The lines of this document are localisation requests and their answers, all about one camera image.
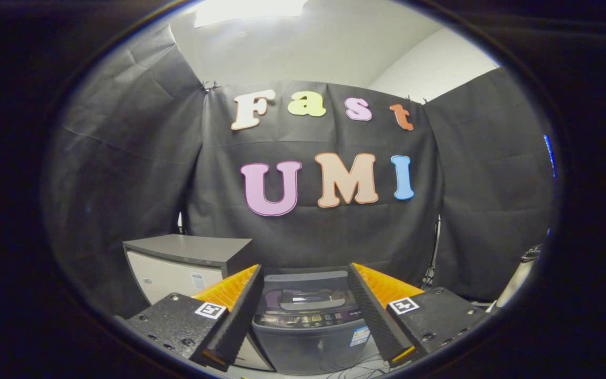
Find floor cables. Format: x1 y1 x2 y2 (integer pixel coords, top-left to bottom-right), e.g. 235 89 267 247
329 352 394 379

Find white cabinet with dark top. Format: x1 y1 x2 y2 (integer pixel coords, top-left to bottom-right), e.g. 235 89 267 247
123 234 275 372

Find black backdrop cloth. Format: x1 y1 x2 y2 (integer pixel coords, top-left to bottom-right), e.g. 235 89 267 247
45 24 556 316

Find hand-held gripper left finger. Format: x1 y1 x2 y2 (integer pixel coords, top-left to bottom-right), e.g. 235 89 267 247
115 264 266 372

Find white pole with black tip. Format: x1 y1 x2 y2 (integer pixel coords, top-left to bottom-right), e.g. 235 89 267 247
492 243 546 311

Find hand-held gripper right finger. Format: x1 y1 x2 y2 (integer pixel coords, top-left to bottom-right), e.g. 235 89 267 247
348 262 493 368

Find grey washing machine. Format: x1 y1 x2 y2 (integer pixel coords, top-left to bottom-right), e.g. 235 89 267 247
250 268 388 375

